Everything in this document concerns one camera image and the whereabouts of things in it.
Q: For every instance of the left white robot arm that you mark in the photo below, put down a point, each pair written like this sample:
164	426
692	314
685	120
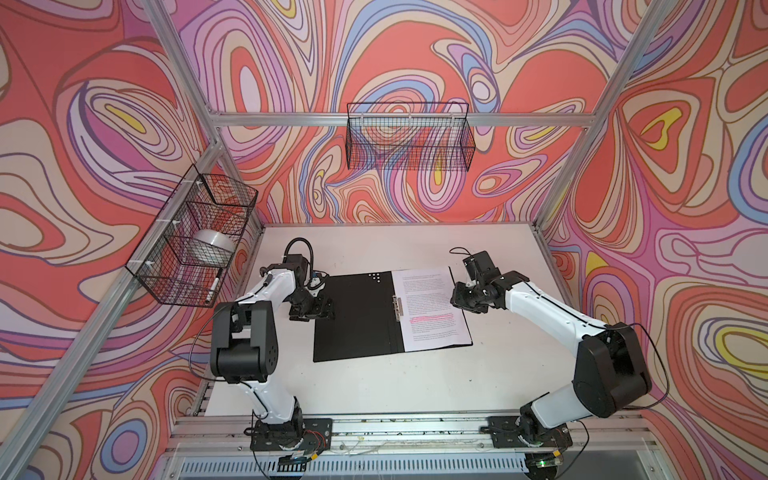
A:
244	346

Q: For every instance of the black wire basket left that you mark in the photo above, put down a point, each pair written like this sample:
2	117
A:
185	258

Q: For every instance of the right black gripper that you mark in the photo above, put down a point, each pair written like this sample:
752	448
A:
457	299

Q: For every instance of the silver tape roll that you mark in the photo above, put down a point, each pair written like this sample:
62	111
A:
211	248

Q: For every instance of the white folder black inside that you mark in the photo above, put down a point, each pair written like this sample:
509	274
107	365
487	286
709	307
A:
366	319

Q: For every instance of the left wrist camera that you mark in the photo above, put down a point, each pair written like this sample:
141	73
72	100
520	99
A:
298	264

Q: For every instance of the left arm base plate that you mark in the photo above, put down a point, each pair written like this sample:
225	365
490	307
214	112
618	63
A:
312	435

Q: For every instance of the black wire basket back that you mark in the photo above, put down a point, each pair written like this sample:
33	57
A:
409	136

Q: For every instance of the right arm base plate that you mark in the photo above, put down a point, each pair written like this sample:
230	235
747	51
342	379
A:
513	432

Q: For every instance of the printed paper sheet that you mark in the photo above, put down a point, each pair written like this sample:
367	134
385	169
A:
428	320

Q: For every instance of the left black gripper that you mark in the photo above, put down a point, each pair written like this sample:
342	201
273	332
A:
317	310

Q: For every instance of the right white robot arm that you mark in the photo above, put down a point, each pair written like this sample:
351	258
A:
610	368

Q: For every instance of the white marker pen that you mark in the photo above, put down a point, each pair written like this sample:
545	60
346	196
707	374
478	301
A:
212	291

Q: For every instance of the black wire basket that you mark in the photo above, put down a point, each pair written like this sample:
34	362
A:
185	258
409	136

